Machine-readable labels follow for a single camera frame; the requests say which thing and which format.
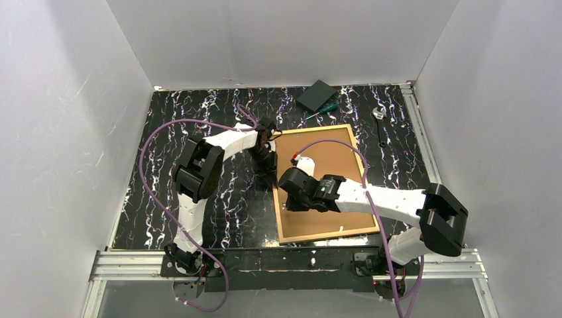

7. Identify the green picture frame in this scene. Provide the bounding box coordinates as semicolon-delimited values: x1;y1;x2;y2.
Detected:
268;123;381;245

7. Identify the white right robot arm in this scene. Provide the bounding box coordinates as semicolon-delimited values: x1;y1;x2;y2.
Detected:
278;167;469;266

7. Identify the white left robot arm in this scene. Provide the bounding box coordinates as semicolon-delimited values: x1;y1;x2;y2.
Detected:
164;117;278;275

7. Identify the black square box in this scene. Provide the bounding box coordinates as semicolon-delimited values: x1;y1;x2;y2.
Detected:
296;79;337;113

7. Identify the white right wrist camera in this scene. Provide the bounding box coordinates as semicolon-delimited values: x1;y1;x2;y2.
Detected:
291;153;315;177

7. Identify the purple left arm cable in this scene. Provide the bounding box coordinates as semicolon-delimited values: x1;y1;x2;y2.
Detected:
139;103;260;313

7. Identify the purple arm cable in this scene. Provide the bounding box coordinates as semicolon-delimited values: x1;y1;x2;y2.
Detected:
292;138;425;318
139;103;260;313

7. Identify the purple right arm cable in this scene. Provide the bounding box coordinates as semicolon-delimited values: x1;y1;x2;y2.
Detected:
292;138;425;318

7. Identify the green handled screwdriver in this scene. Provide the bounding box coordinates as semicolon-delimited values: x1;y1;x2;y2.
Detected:
303;102;338;121

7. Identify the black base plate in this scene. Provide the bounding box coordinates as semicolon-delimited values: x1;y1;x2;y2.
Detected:
160;245;409;293

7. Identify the aluminium rail frame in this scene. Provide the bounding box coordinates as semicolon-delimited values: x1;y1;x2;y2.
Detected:
82;81;499;317

